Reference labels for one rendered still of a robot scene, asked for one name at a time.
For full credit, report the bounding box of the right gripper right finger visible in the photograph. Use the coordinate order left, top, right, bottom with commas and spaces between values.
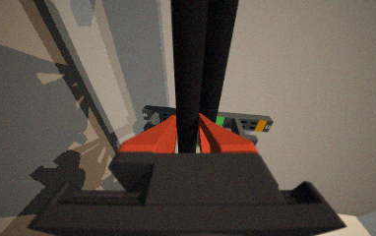
198, 113, 259, 153

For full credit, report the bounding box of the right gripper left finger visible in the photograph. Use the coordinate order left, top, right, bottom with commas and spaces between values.
117, 113, 177, 153

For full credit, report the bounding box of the dark grey wall rack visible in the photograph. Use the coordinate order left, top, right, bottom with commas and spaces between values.
142, 105, 274, 146

